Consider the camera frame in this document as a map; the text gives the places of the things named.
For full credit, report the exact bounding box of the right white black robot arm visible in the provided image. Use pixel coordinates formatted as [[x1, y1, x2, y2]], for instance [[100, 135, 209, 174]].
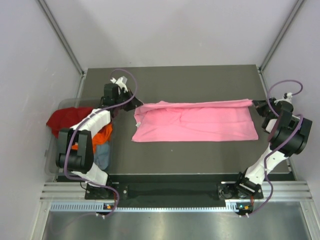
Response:
[[233, 97, 313, 198]]

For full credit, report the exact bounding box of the pink t shirt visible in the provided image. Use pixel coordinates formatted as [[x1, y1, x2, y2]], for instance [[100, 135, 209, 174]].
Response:
[[132, 99, 259, 143]]

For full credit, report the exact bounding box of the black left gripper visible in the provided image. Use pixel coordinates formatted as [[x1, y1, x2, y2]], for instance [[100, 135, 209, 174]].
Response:
[[114, 88, 143, 112]]

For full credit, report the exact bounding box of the red t shirt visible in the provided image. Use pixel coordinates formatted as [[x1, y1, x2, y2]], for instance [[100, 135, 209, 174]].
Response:
[[46, 107, 93, 139]]

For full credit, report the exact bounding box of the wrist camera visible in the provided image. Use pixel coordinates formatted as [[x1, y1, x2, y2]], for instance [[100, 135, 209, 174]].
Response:
[[268, 92, 294, 117], [100, 76, 131, 107]]

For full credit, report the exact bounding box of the grey blue t shirt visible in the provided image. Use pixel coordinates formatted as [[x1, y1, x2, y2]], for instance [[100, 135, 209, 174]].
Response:
[[94, 141, 111, 171]]

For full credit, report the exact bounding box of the slotted cable duct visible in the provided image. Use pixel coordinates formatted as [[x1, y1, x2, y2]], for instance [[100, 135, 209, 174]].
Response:
[[49, 201, 253, 213]]

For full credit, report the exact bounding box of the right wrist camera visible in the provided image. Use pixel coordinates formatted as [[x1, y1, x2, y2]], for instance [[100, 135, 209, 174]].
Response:
[[268, 92, 294, 117]]

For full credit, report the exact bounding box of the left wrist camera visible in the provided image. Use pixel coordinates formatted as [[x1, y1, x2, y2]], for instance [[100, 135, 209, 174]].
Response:
[[100, 76, 131, 107]]

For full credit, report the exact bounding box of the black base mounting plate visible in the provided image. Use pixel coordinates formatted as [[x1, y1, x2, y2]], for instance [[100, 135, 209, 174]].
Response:
[[84, 181, 265, 201]]

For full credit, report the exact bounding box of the clear plastic bin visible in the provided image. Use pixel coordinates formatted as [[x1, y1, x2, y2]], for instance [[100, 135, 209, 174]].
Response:
[[45, 97, 112, 175]]

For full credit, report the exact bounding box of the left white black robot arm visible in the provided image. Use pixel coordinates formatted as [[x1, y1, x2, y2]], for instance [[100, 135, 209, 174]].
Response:
[[55, 88, 143, 200]]

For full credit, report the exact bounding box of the orange t shirt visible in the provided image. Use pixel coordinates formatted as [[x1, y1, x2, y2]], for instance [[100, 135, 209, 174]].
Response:
[[71, 123, 113, 155]]

